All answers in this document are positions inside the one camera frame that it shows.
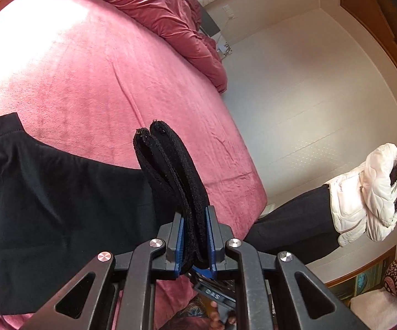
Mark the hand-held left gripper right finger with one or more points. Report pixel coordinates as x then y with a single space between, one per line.
210 240

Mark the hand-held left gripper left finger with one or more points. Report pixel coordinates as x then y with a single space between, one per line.
179 247

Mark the black pants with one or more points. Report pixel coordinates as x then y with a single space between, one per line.
64 196

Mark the person's right hand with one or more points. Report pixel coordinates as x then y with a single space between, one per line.
215 316

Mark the wooden cabinet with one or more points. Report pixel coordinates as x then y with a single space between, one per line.
356 282

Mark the white fluffy seat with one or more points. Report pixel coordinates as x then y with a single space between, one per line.
384 311

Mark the bed with pink sheet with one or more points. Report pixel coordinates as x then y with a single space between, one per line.
98 75

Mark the white floral headboard panel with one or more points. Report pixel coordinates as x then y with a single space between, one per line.
227 48

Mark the dark grey headboard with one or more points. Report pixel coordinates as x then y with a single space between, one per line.
208 24

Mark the pink duvet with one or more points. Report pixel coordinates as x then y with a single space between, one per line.
157 7

